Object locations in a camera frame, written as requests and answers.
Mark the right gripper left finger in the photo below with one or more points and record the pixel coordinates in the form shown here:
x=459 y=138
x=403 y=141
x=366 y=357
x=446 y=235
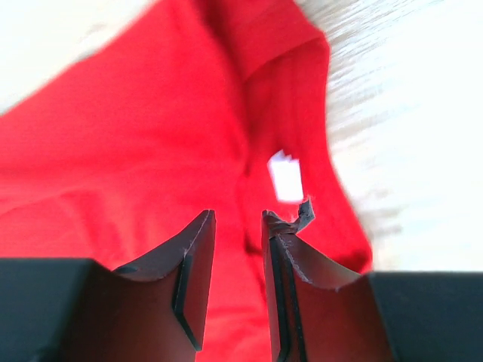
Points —
x=151 y=309

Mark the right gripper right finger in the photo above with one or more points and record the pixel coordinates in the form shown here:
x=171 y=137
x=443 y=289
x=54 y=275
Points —
x=320 y=310

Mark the red t-shirt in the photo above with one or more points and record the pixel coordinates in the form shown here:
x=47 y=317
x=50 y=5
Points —
x=179 y=114

